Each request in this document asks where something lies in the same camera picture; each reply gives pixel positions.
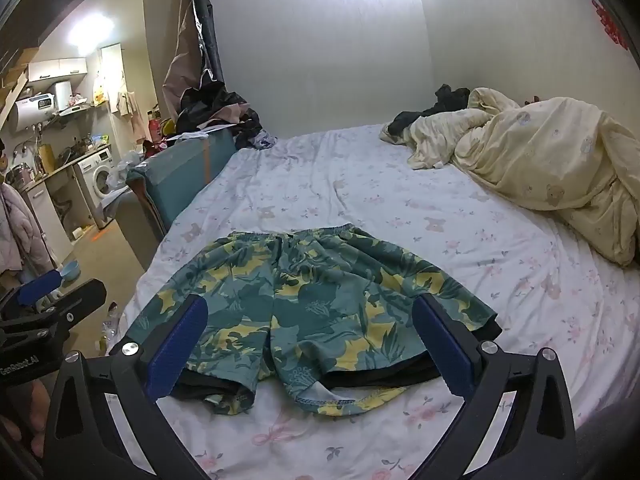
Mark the person's left hand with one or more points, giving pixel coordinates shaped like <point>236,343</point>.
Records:
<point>39,420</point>

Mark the floral bed sheet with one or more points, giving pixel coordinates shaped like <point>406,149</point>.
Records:
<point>350,195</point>

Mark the kitchen counter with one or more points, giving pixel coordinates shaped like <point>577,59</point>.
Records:
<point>55,195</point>

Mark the green yellow floral pants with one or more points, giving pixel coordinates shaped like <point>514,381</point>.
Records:
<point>310,300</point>

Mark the red wall decoration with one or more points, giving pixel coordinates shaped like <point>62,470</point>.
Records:
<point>611,25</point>

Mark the white wall cabinet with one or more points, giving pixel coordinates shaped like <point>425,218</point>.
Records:
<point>57,69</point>

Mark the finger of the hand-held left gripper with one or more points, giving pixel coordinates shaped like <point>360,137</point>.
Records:
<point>80,300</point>
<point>37,287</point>

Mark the pink jacket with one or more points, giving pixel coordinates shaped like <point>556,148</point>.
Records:
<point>20,225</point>

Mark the teal sofa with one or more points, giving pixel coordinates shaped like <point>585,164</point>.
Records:
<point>190,165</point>

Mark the dark clothes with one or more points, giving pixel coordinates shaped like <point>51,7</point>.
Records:
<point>450,97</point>

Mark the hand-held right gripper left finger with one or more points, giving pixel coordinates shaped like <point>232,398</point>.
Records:
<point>180,345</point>

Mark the blue bowl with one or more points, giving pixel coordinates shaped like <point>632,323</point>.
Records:
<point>70,270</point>

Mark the metal pot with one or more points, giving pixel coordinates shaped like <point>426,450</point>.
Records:
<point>20,175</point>

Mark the cream bear print duvet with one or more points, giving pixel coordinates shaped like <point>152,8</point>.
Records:
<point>550,160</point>

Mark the clear plastic bottle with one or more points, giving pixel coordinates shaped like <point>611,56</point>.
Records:
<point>109,327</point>

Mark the white paper roll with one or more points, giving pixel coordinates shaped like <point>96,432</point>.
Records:
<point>62,95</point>

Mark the yellow hanging bag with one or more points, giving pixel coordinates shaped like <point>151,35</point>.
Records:
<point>100,91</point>

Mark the white washing machine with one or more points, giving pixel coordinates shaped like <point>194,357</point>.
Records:
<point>100,175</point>

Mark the kitchen ceiling lamp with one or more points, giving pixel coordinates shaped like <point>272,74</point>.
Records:
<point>92,32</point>

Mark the white water heater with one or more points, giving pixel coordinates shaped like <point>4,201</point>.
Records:
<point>34,110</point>

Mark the pile of clothes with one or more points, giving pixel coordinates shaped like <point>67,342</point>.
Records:
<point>210,105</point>

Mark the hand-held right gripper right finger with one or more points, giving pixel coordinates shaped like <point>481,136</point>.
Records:
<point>445,347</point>

